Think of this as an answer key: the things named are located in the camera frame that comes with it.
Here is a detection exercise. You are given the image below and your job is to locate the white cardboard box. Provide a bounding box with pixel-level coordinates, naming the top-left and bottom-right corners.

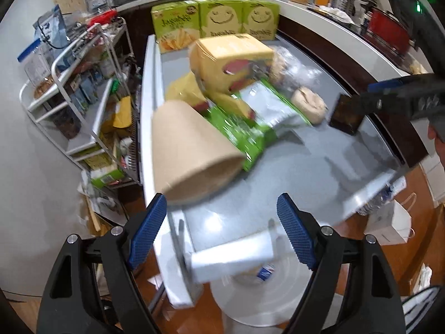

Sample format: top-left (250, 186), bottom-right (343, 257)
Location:
top-left (189, 231), bottom-right (279, 284)

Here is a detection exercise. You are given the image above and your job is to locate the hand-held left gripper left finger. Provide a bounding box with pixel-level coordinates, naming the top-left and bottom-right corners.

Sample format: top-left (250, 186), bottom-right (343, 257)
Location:
top-left (36, 193), bottom-right (167, 334)

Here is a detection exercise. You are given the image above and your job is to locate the clear plastic bag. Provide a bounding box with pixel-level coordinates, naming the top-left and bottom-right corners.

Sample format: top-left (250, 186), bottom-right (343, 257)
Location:
top-left (268, 45), bottom-right (324, 91)

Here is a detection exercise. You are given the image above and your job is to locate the green carton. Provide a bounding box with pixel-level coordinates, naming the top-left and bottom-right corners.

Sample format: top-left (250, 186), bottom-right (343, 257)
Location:
top-left (83, 155), bottom-right (126, 188)

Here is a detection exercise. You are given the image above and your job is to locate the white round trash bin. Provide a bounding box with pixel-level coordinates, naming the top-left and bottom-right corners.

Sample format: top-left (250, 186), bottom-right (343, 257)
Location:
top-left (210, 250), bottom-right (318, 328)

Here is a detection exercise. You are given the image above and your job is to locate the white counter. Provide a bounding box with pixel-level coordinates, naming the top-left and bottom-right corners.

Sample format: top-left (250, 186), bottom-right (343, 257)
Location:
top-left (115, 0), bottom-right (445, 77)

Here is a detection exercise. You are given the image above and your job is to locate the white paper bag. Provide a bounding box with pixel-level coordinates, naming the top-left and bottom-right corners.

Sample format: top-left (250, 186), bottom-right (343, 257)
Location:
top-left (369, 193), bottom-right (418, 246)

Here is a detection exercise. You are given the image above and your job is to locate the dark brown small box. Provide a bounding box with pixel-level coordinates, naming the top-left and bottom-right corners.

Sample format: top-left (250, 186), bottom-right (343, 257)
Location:
top-left (328, 94), bottom-right (364, 136)

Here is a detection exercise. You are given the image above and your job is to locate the yellow snack bag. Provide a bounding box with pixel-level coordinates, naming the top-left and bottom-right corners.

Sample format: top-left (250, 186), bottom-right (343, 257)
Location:
top-left (165, 73), bottom-right (254, 119)

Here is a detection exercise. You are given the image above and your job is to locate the green box with smiling face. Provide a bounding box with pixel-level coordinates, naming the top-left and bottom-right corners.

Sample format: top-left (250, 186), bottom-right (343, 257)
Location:
top-left (241, 0), bottom-right (280, 41)
top-left (198, 0), bottom-right (244, 39)

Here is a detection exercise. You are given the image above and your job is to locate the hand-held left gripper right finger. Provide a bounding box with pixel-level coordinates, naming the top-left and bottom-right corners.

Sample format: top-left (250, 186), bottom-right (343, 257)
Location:
top-left (276, 193), bottom-right (407, 334)

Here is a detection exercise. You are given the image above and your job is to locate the crumpled brown paper ball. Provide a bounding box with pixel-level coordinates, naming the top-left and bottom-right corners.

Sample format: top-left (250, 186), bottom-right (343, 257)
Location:
top-left (291, 86), bottom-right (328, 125)

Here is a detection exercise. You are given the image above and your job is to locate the red plastic item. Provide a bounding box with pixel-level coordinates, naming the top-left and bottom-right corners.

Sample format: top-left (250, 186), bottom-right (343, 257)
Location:
top-left (87, 9), bottom-right (117, 26)

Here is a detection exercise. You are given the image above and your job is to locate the clear bag with blue strip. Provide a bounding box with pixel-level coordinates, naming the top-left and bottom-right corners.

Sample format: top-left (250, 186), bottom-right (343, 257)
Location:
top-left (17, 40), bottom-right (53, 87)

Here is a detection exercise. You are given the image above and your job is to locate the green snack bag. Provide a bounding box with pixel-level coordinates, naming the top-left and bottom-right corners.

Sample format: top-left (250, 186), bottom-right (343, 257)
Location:
top-left (205, 80), bottom-right (313, 171)

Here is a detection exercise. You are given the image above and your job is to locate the brown paper cup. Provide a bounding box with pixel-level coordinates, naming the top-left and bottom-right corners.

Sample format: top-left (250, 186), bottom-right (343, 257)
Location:
top-left (151, 100), bottom-right (246, 205)

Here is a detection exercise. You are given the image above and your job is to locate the small blue white packet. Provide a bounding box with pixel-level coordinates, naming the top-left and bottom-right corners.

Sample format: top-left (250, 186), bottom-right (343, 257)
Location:
top-left (256, 264), bottom-right (275, 281)

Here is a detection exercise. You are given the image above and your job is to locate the clear plastic bottle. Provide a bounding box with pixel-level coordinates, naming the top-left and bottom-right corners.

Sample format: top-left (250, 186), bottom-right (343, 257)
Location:
top-left (358, 177), bottom-right (407, 215)

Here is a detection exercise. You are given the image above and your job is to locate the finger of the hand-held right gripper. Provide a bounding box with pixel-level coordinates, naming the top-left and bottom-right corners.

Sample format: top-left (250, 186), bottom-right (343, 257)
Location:
top-left (339, 89), bottom-right (445, 121)
top-left (368, 78), bottom-right (435, 93)

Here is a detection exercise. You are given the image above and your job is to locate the yellow envelope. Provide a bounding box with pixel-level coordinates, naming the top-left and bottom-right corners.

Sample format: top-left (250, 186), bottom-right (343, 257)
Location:
top-left (104, 95), bottom-right (133, 133)

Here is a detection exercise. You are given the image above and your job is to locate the green box with fries picture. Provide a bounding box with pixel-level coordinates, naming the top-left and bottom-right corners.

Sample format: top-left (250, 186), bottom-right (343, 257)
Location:
top-left (151, 2), bottom-right (200, 53)

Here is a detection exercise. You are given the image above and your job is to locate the yellow snack box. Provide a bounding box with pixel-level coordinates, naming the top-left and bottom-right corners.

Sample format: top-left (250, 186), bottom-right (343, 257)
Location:
top-left (189, 34), bottom-right (275, 93)

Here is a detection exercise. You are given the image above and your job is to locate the white wire rack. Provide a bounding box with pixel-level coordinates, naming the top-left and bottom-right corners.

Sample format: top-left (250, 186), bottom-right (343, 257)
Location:
top-left (19, 16), bottom-right (141, 188)

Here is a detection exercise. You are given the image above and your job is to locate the red pot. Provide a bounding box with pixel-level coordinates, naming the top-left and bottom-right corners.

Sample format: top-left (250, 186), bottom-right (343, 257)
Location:
top-left (365, 7), bottom-right (412, 56)

